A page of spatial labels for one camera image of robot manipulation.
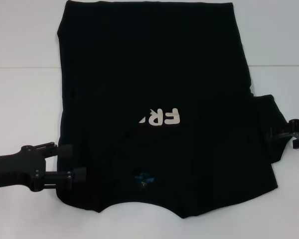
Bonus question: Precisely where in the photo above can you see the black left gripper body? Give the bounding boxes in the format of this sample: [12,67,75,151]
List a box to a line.
[0,145,47,192]

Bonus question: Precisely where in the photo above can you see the black shirt with FREE print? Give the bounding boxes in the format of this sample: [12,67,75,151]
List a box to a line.
[56,1,291,220]

